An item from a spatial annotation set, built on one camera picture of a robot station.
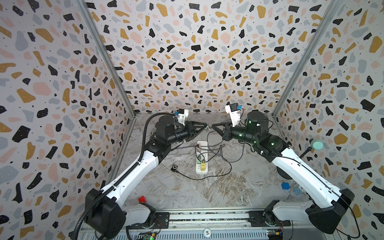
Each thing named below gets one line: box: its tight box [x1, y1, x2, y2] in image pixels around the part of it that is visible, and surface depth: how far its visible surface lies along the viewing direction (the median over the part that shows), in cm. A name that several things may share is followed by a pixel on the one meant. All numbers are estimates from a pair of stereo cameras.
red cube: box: [138, 195, 147, 203], surface depth 81 cm
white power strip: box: [195, 141, 209, 176], surface depth 93 cm
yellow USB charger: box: [200, 163, 206, 171], surface depth 88 cm
